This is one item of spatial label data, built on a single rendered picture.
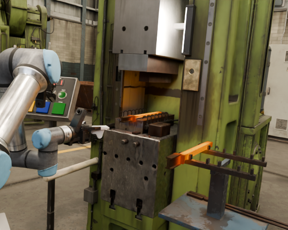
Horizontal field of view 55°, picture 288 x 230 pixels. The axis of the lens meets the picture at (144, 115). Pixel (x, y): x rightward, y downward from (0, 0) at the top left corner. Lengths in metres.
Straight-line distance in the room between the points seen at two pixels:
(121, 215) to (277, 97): 5.45
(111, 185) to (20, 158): 0.69
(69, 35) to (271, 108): 7.36
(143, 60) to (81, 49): 9.64
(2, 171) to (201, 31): 1.20
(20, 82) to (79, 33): 10.24
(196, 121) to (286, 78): 5.22
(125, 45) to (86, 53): 9.68
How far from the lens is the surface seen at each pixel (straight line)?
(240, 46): 1.93
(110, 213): 1.82
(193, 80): 1.58
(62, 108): 1.78
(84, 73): 11.28
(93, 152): 2.05
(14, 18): 6.33
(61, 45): 10.70
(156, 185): 1.57
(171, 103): 2.03
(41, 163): 1.19
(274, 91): 6.77
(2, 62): 1.07
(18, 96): 0.92
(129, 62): 1.64
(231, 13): 1.59
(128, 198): 1.70
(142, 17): 1.63
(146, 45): 1.59
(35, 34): 6.64
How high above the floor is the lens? 1.26
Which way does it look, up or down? 8 degrees down
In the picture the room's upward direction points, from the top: 4 degrees clockwise
